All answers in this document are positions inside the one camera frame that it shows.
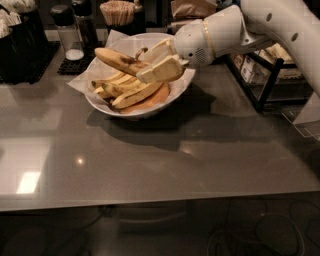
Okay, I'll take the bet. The long lower yellow banana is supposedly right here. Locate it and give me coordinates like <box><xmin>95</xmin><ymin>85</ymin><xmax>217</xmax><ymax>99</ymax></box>
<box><xmin>112</xmin><ymin>82</ymin><xmax>162</xmax><ymax>109</ymax></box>

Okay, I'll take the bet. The yellow banana bunch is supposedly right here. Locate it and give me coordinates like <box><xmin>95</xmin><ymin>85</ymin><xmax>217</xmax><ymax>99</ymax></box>
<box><xmin>91</xmin><ymin>71</ymin><xmax>146</xmax><ymax>99</ymax></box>

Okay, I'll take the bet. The brown napkin dispenser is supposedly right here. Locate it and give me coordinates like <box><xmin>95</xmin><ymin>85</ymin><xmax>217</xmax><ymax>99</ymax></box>
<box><xmin>167</xmin><ymin>0</ymin><xmax>219</xmax><ymax>34</ymax></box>

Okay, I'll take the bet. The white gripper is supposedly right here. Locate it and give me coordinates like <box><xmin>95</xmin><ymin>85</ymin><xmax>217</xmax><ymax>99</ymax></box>
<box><xmin>136</xmin><ymin>19</ymin><xmax>215</xmax><ymax>83</ymax></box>

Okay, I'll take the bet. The orange fruit at bowl front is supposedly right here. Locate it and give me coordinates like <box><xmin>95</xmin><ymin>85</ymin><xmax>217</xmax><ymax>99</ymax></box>
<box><xmin>120</xmin><ymin>83</ymin><xmax>170</xmax><ymax>114</ymax></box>

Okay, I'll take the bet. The black condiment caddy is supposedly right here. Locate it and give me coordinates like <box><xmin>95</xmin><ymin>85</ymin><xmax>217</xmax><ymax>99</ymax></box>
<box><xmin>0</xmin><ymin>9</ymin><xmax>49</xmax><ymax>84</ymax></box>

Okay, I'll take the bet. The white paper bowl liner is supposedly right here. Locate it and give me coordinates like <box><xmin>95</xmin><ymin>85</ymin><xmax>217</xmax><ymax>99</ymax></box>
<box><xmin>67</xmin><ymin>29</ymin><xmax>197</xmax><ymax>116</ymax></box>

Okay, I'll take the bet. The cup of wooden stirrers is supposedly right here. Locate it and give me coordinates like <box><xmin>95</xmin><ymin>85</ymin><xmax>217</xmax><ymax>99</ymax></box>
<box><xmin>100</xmin><ymin>0</ymin><xmax>135</xmax><ymax>35</ymax></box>

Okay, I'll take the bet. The white bowl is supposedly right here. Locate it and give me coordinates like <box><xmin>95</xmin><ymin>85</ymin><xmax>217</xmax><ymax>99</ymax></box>
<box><xmin>84</xmin><ymin>32</ymin><xmax>197</xmax><ymax>121</ymax></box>

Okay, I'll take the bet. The dark glass shaker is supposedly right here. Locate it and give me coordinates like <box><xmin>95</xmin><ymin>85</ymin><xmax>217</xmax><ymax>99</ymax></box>
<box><xmin>71</xmin><ymin>0</ymin><xmax>99</xmax><ymax>49</ymax></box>

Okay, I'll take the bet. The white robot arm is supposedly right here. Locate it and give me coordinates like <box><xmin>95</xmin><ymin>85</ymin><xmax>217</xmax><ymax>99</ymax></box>
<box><xmin>137</xmin><ymin>0</ymin><xmax>320</xmax><ymax>96</ymax></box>

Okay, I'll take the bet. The yellow spotted banana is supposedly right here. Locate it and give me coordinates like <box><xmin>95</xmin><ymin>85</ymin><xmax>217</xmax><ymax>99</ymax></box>
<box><xmin>94</xmin><ymin>48</ymin><xmax>148</xmax><ymax>76</ymax></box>

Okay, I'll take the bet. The black wire packet rack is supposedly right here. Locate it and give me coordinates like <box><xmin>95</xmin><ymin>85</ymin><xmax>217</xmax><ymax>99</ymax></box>
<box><xmin>224</xmin><ymin>44</ymin><xmax>313</xmax><ymax>112</ymax></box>

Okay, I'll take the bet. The small black rubber mat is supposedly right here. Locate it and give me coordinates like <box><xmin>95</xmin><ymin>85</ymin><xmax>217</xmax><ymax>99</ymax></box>
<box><xmin>57</xmin><ymin>48</ymin><xmax>95</xmax><ymax>75</ymax></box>

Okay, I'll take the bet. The glass sugar shaker black lid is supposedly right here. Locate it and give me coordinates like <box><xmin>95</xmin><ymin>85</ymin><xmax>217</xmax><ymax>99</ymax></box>
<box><xmin>50</xmin><ymin>5</ymin><xmax>84</xmax><ymax>61</ymax></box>

